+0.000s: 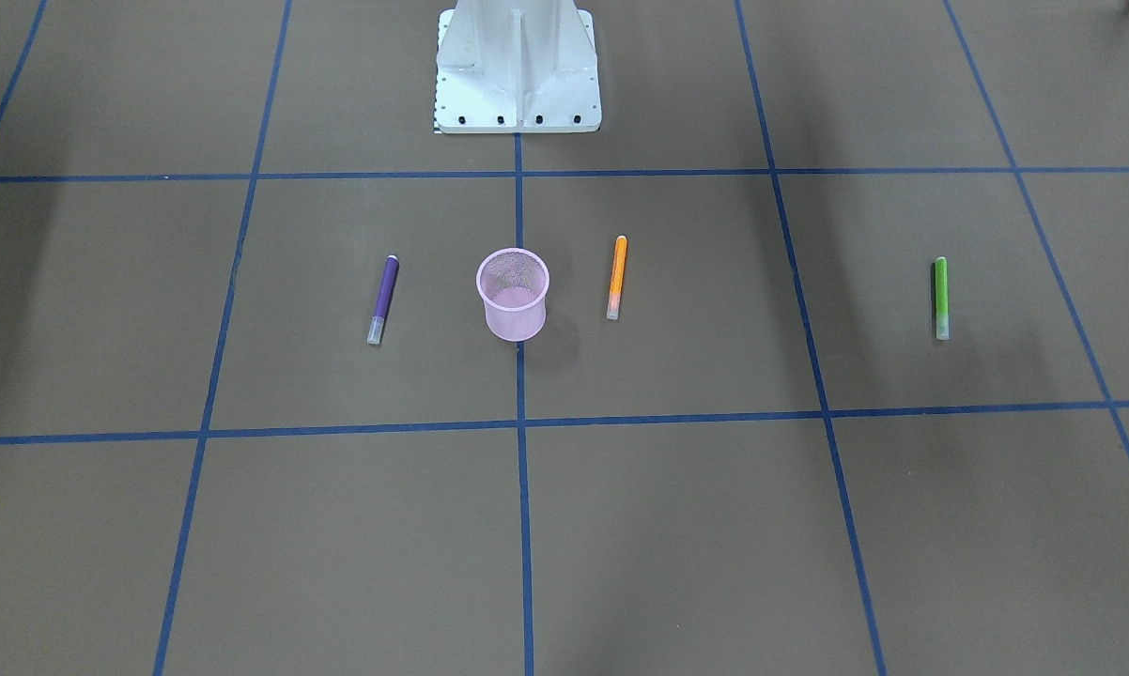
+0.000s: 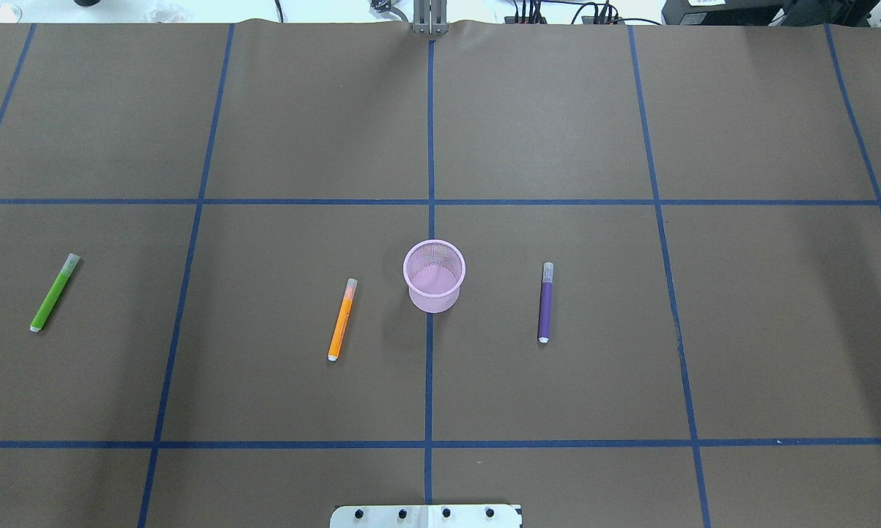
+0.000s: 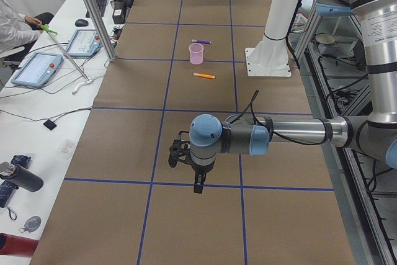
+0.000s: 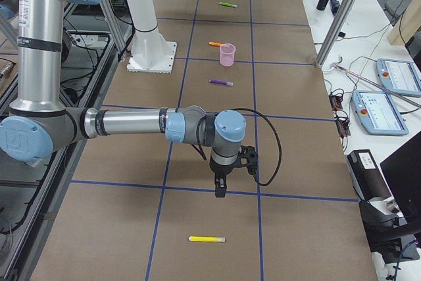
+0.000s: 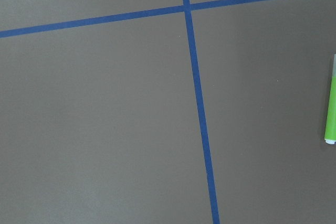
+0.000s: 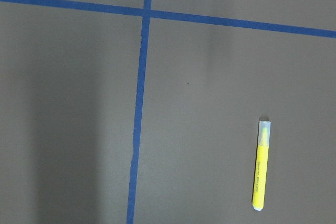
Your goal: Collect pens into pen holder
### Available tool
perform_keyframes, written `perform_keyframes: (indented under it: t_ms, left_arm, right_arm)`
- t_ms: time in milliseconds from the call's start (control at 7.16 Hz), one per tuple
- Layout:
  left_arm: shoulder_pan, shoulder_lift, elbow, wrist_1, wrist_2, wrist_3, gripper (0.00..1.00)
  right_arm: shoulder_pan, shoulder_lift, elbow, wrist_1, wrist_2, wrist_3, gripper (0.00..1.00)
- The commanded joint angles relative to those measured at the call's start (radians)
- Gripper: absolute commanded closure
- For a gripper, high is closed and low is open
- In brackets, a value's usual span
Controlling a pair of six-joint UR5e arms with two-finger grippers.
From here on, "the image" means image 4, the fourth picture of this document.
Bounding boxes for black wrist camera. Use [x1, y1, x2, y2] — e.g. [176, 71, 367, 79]
[236, 145, 259, 176]

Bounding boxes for purple highlighter pen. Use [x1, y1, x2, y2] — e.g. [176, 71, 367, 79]
[209, 79, 234, 86]

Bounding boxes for teach pendant tablet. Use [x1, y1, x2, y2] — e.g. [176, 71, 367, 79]
[351, 90, 409, 136]
[376, 59, 420, 97]

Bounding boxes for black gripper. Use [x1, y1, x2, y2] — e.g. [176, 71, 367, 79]
[209, 157, 236, 197]

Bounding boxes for near teach pendant tablet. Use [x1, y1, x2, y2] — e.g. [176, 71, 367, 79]
[351, 90, 409, 136]

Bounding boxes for black box with label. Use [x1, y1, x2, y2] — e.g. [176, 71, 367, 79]
[347, 149, 391, 202]

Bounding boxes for pink mesh pen holder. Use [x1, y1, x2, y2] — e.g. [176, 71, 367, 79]
[220, 43, 236, 67]

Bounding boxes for green highlighter pen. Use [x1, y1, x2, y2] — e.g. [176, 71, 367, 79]
[219, 1, 237, 8]

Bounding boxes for black monitor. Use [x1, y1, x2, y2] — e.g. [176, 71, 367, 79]
[380, 133, 420, 221]

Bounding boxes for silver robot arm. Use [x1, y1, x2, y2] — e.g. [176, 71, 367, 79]
[1, 0, 246, 197]

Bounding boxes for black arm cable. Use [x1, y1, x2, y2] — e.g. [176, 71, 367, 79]
[193, 108, 283, 186]

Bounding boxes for white camera stand pillar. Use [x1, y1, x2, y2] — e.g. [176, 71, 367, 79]
[127, 0, 177, 74]

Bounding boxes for yellow highlighter pen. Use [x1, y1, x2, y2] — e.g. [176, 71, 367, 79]
[188, 236, 226, 243]

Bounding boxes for far teach pendant tablet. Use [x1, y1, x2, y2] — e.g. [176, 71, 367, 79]
[376, 59, 420, 97]

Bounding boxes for aluminium frame post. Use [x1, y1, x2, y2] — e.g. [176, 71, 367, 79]
[314, 0, 355, 68]

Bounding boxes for orange highlighter pen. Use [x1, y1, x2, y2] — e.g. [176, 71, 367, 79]
[209, 41, 223, 47]

